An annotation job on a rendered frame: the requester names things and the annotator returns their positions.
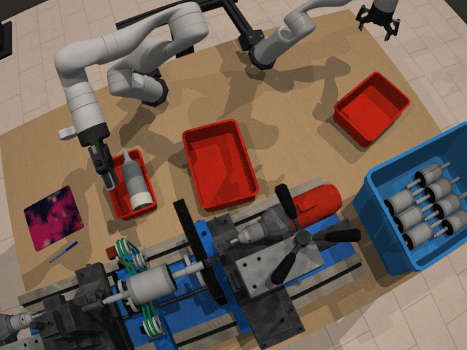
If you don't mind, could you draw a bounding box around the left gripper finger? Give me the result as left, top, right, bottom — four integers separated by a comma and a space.
381, 19, 401, 42
356, 5, 377, 31

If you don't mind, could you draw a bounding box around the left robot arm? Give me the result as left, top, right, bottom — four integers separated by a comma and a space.
254, 0, 398, 65

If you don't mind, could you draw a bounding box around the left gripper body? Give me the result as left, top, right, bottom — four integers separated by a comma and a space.
368, 2, 394, 27

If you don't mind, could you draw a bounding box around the blue machine bed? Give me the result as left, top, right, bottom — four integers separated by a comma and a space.
18, 176, 368, 350

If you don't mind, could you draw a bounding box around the blue plastic crate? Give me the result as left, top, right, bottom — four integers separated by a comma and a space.
352, 121, 467, 276

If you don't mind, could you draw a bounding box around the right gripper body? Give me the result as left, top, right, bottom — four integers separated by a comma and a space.
77, 122, 110, 158

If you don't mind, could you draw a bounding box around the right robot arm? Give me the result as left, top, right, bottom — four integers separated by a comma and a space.
54, 2, 209, 140

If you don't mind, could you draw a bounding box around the pink galaxy-print mouse mat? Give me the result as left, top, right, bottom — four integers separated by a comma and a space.
24, 185, 84, 251

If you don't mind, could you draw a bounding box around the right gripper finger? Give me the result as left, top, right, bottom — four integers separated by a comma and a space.
104, 144, 120, 185
88, 144, 115, 191

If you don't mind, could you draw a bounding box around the red tray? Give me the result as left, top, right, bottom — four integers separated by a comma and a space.
182, 119, 259, 212
333, 71, 410, 148
109, 149, 157, 221

